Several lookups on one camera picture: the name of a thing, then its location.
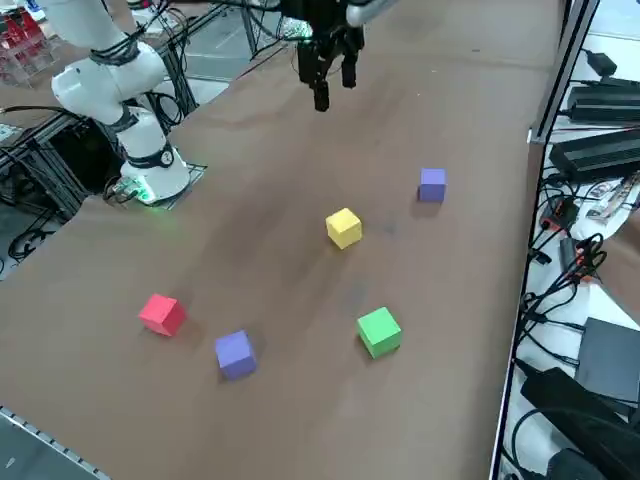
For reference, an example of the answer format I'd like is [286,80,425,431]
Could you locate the black cable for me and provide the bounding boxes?
[0,103,69,117]

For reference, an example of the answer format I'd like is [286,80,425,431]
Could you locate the green foam cube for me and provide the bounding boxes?
[356,306,403,360]

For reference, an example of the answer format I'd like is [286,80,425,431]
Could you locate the small black power adapter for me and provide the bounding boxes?
[584,49,619,79]

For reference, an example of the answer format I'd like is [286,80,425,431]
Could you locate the black bulky device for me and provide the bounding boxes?
[519,367,640,480]

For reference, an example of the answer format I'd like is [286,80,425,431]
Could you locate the aluminium rail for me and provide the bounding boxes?
[0,405,109,480]

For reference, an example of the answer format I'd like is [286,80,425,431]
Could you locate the aluminium camera mount post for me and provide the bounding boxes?
[527,0,601,146]

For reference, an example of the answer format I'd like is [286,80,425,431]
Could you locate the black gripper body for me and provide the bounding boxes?
[279,0,351,44]

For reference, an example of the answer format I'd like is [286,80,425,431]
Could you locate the clear box with red items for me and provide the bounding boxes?
[0,9,59,86]

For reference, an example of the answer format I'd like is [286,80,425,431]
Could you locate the red foam cube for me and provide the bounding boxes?
[138,293,188,338]

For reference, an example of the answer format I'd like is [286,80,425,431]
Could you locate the dark ribbed power brick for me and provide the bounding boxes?
[548,127,640,182]

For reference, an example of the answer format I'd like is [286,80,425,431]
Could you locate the printed paper packet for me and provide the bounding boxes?
[584,172,640,221]

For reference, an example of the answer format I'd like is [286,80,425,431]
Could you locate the yellow foam cube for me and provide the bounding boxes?
[325,207,363,250]

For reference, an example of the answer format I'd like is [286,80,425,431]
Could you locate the dark grey flat box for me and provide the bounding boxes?
[574,316,640,404]

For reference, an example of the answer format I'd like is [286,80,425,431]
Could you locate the black power brick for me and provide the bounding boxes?
[567,77,640,121]

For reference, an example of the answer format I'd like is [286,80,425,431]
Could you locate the black orange handled scissors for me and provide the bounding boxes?
[574,233,609,281]

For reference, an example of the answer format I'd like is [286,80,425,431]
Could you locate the black aluminium table frame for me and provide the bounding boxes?
[0,29,201,221]

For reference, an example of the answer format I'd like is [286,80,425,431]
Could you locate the purple foam cube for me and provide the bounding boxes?
[214,329,258,381]
[417,167,448,204]

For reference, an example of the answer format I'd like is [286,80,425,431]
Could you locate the orange black adapter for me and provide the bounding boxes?
[542,197,579,232]

